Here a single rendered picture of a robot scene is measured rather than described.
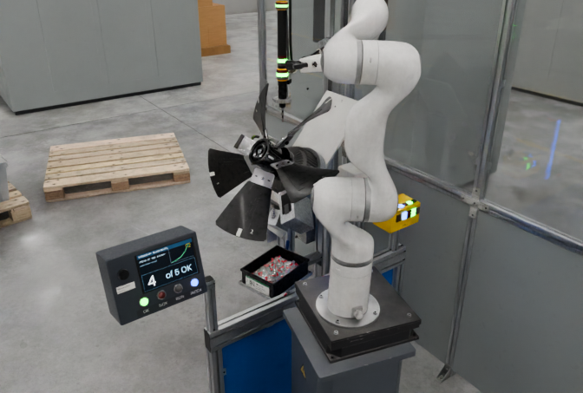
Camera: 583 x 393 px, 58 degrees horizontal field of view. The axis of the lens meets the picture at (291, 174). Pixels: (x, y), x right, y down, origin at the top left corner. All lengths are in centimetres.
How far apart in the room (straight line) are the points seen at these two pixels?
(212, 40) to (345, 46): 912
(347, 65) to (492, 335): 172
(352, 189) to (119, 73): 637
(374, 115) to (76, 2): 629
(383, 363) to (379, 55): 87
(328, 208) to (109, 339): 205
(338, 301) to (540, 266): 102
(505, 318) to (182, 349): 164
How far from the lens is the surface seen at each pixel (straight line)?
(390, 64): 120
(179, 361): 297
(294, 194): 193
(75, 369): 308
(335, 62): 119
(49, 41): 728
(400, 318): 162
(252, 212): 213
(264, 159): 211
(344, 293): 153
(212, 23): 1022
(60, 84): 739
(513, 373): 266
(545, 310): 240
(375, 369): 163
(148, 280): 151
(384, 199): 137
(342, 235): 142
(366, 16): 127
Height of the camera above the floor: 202
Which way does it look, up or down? 24 degrees down
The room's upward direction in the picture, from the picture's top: straight up
